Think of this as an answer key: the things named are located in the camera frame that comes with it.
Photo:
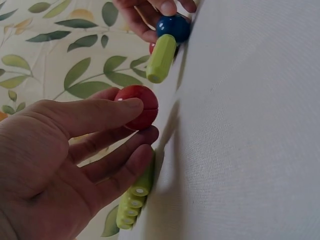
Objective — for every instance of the green faceted rod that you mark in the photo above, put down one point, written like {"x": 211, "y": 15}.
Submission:
{"x": 130, "y": 198}
{"x": 122, "y": 218}
{"x": 127, "y": 208}
{"x": 162, "y": 58}
{"x": 119, "y": 217}
{"x": 147, "y": 178}

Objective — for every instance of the person's right hand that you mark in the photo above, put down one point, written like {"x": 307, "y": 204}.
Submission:
{"x": 132, "y": 21}

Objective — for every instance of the blue ball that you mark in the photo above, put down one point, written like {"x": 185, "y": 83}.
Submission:
{"x": 175, "y": 25}

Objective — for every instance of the person's left thumb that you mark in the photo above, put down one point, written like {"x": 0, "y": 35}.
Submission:
{"x": 102, "y": 113}

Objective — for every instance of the person's left hand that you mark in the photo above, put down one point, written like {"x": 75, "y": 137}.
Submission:
{"x": 35, "y": 150}

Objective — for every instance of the red ball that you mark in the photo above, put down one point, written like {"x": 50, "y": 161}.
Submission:
{"x": 151, "y": 48}
{"x": 150, "y": 115}

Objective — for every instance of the person's right fingers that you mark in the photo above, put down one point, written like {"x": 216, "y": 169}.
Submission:
{"x": 145, "y": 32}

